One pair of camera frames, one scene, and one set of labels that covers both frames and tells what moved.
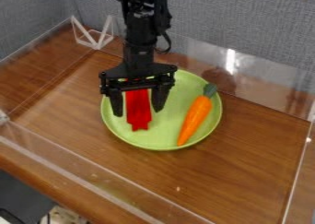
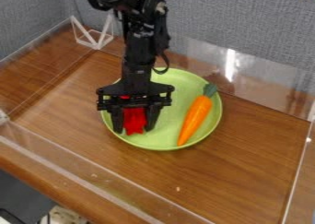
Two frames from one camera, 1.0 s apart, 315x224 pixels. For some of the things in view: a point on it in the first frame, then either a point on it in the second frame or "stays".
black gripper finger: (158, 97) -> (152, 112)
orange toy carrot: (196, 113) stays
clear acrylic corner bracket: (92, 38) stays
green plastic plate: (161, 135) stays
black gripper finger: (116, 97) -> (117, 119)
